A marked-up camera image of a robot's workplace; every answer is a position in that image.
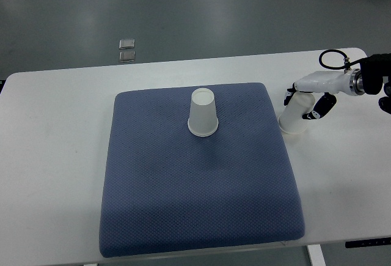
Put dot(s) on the white table leg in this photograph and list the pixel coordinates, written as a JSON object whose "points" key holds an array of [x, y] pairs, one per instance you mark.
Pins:
{"points": [[316, 255]]}

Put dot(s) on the black white robotic hand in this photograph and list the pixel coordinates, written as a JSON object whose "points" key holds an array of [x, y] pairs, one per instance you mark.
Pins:
{"points": [[327, 82]]}

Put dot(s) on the black table control panel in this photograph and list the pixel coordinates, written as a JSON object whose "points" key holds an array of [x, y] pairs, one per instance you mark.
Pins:
{"points": [[368, 242]]}

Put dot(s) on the blue fabric cushion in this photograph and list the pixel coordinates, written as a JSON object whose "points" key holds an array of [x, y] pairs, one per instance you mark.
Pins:
{"points": [[166, 189]]}

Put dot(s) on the upper metal floor plate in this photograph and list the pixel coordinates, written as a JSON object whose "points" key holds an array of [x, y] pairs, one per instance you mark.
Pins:
{"points": [[126, 44]]}

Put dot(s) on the white paper cup on cushion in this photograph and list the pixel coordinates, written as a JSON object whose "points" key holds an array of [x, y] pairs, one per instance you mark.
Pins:
{"points": [[202, 120]]}

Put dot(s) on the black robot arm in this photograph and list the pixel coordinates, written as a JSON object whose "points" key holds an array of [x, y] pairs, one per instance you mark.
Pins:
{"points": [[375, 75]]}

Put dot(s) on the white paper cup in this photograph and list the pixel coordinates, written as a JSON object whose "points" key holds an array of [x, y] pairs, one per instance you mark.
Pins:
{"points": [[202, 120], [291, 121]]}

